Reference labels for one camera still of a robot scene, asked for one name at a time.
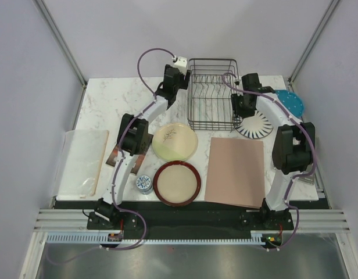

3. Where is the clear plastic bag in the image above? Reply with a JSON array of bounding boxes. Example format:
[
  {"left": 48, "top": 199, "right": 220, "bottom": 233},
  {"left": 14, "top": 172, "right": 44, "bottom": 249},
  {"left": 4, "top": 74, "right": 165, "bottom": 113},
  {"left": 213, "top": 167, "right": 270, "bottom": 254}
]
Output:
[{"left": 54, "top": 129, "right": 109, "bottom": 201}]

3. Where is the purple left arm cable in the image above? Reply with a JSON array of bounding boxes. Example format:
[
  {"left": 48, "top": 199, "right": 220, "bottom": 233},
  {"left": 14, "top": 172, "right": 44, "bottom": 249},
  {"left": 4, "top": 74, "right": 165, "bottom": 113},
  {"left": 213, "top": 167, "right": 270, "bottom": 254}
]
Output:
[{"left": 45, "top": 48, "right": 177, "bottom": 265}]

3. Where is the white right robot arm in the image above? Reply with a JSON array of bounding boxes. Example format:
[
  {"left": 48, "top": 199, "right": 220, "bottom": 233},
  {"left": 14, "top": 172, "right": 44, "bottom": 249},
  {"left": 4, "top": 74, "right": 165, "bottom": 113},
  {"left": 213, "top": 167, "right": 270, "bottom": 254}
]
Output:
[{"left": 225, "top": 73, "right": 317, "bottom": 229}]

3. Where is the cream plate with branch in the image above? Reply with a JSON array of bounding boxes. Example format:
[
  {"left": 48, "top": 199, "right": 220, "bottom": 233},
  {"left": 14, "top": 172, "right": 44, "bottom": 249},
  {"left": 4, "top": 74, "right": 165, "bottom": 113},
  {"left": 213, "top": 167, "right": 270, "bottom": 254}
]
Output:
[{"left": 152, "top": 123, "right": 198, "bottom": 162}]

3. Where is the blue patterned small cup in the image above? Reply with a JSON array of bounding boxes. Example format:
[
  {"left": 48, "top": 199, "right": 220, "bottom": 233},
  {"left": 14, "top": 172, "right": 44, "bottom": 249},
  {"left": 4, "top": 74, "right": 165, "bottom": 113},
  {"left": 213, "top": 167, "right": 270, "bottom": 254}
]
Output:
[{"left": 135, "top": 175, "right": 153, "bottom": 195}]

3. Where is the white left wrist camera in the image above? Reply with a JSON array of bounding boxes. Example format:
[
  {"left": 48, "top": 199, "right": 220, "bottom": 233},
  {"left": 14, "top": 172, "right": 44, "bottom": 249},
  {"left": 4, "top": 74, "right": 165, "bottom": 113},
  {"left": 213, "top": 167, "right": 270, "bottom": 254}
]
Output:
[{"left": 173, "top": 56, "right": 188, "bottom": 73}]

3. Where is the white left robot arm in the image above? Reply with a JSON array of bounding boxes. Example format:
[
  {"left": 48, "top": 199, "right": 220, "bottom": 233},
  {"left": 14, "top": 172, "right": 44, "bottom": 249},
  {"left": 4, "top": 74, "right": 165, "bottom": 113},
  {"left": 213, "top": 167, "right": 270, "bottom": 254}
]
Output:
[{"left": 95, "top": 63, "right": 191, "bottom": 228}]

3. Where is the blue striped white plate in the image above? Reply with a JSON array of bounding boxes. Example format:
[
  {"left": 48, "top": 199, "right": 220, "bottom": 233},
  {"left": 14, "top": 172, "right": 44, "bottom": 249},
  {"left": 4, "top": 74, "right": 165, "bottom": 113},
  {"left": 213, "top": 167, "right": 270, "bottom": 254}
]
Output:
[{"left": 234, "top": 110, "right": 273, "bottom": 140}]

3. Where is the pink folder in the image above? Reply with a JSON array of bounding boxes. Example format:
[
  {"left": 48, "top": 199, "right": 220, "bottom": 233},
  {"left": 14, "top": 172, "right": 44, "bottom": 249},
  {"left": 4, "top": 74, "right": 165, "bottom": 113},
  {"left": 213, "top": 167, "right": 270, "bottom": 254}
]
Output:
[{"left": 205, "top": 138, "right": 265, "bottom": 208}]

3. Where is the teal polka dot plate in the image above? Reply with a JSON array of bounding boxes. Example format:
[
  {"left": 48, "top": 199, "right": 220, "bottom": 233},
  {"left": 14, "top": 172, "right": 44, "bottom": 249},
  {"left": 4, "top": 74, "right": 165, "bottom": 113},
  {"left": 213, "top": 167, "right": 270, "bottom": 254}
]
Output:
[{"left": 275, "top": 90, "right": 305, "bottom": 118}]

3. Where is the dark sunset book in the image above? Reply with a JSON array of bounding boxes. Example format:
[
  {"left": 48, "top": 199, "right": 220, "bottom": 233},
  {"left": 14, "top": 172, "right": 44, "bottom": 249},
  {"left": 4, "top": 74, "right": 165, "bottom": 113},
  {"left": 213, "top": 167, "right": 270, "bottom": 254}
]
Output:
[{"left": 106, "top": 145, "right": 148, "bottom": 175}]

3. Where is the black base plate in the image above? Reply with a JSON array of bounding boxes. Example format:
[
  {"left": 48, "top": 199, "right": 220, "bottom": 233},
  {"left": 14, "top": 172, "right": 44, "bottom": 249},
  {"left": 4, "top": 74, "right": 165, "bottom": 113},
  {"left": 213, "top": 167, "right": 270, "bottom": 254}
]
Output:
[{"left": 87, "top": 201, "right": 294, "bottom": 239}]

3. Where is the black wire dish rack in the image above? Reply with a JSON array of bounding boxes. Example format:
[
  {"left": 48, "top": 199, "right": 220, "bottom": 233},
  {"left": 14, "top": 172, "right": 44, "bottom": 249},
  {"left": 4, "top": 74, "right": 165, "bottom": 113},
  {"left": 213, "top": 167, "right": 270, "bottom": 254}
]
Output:
[{"left": 187, "top": 58, "right": 238, "bottom": 131}]

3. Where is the white cable duct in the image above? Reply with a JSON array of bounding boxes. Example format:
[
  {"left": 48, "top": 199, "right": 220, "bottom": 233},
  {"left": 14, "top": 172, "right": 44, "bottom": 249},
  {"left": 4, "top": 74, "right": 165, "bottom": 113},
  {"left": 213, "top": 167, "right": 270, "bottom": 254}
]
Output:
[{"left": 46, "top": 232, "right": 275, "bottom": 245}]

